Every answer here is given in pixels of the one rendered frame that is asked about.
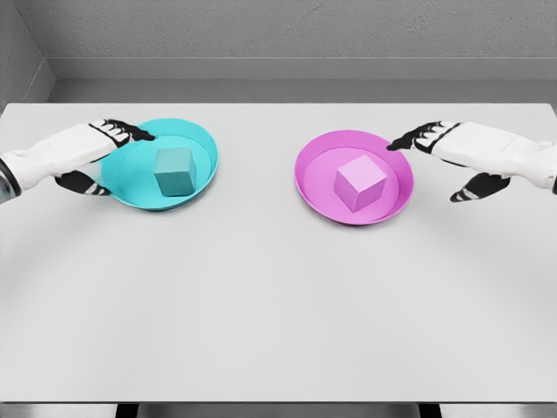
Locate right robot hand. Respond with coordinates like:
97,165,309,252
386,120,544,204

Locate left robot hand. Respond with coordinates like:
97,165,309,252
26,118,157,198

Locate cyan plate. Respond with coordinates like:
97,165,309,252
98,117,220,212

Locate cyan block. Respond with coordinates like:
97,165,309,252
153,146,198,198

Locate pink block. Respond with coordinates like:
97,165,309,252
333,154,388,213

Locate pink plate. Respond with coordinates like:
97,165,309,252
294,129,415,227

